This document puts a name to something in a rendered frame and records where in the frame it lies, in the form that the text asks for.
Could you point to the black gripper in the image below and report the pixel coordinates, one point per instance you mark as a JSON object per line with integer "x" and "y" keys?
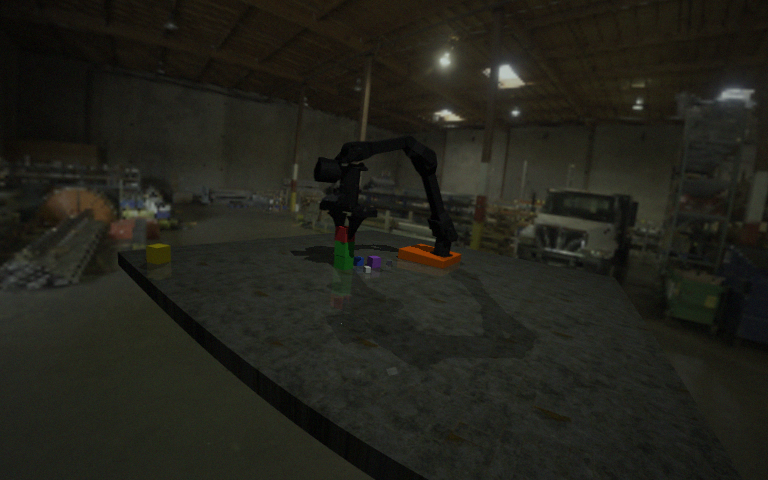
{"x": 358, "y": 213}

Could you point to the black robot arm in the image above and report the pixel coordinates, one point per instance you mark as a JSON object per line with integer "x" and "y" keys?
{"x": 424, "y": 161}

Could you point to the yellow cube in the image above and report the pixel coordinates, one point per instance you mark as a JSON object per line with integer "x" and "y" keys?
{"x": 158, "y": 253}

